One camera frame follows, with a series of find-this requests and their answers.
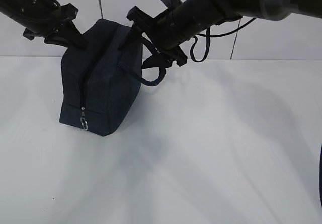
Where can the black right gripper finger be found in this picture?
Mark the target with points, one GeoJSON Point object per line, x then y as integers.
{"type": "Point", "coordinates": [129, 37]}
{"type": "Point", "coordinates": [157, 61]}

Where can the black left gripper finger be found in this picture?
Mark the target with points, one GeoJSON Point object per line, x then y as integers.
{"type": "Point", "coordinates": [59, 36]}
{"type": "Point", "coordinates": [72, 36]}

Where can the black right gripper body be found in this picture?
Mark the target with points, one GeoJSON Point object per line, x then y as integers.
{"type": "Point", "coordinates": [168, 30]}

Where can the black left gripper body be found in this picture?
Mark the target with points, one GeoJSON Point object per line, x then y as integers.
{"type": "Point", "coordinates": [44, 23]}

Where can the navy blue lunch bag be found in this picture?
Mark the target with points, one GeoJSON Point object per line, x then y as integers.
{"type": "Point", "coordinates": [101, 83]}

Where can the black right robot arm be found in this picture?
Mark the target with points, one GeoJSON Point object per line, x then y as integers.
{"type": "Point", "coordinates": [217, 12]}

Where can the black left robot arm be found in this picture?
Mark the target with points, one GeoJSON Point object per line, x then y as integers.
{"type": "Point", "coordinates": [17, 9]}

